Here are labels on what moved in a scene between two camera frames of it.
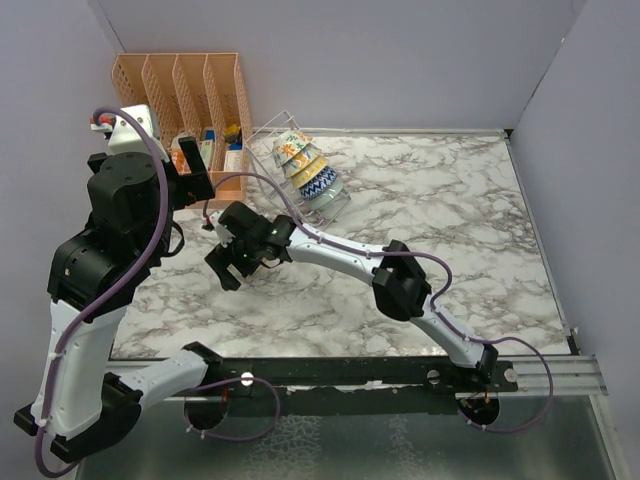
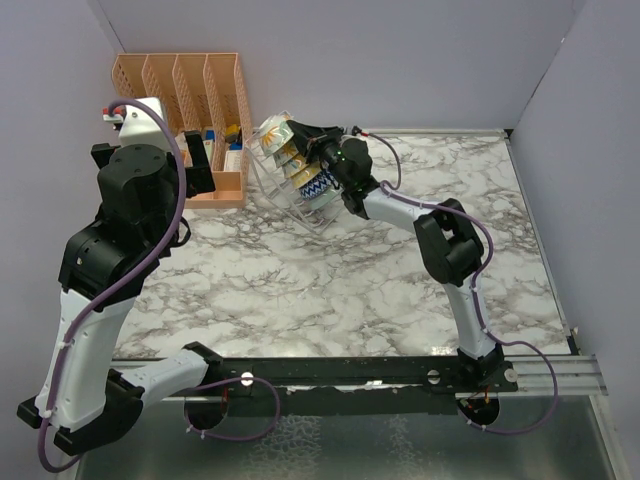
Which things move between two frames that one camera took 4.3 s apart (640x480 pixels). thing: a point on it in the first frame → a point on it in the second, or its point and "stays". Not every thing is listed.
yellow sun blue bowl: x=303 y=176 stays
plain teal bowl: x=331 y=194 stays
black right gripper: x=220 y=264 → x=313 y=140
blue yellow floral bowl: x=307 y=153 stays
